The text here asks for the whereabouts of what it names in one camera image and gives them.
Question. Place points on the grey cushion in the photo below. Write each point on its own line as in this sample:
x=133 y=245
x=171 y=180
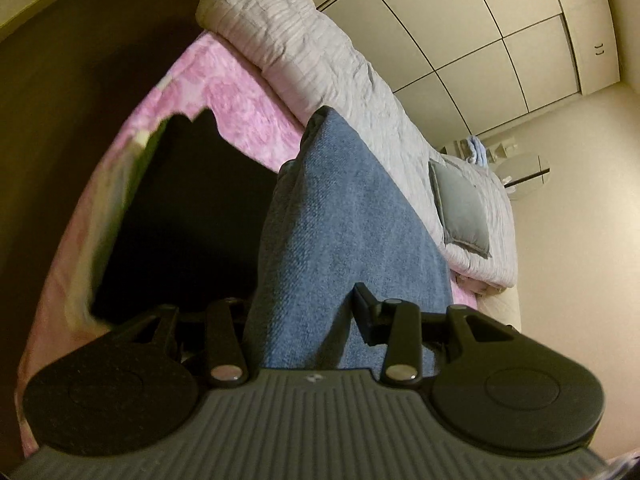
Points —
x=462 y=210

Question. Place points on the blue jeans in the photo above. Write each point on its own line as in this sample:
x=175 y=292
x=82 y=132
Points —
x=340 y=240

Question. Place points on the cream wardrobe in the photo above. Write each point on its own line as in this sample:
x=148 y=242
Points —
x=475 y=35

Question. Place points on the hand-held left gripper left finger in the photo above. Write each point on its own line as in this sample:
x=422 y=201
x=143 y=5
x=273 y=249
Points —
x=225 y=340

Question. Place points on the black folded garment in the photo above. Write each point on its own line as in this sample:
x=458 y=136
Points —
x=190 y=220

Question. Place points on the pink floral blanket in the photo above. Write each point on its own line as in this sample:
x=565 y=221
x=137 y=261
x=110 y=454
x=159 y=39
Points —
x=240 y=100

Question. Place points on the light blue towel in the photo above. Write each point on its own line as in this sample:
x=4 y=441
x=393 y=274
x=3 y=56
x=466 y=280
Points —
x=475 y=150

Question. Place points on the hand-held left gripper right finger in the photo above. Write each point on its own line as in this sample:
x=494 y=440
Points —
x=364 y=317

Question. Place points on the light grey quilt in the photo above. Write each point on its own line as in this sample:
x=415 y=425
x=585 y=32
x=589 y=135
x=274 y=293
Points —
x=325 y=60

